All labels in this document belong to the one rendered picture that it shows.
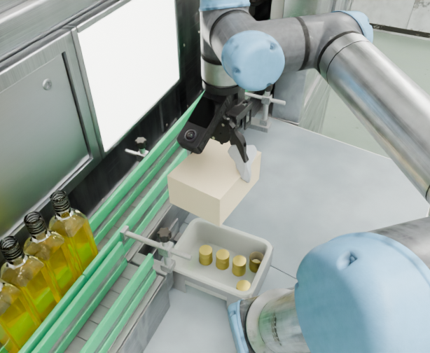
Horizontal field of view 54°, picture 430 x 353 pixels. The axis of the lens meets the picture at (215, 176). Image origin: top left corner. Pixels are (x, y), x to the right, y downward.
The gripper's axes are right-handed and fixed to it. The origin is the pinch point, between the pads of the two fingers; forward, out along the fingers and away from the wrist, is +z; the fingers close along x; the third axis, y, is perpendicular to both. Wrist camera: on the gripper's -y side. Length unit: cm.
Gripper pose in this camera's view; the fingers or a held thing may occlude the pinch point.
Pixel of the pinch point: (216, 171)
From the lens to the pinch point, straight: 84.9
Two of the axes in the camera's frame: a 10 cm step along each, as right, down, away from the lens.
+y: 5.4, -5.7, 6.2
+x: -8.4, -3.7, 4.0
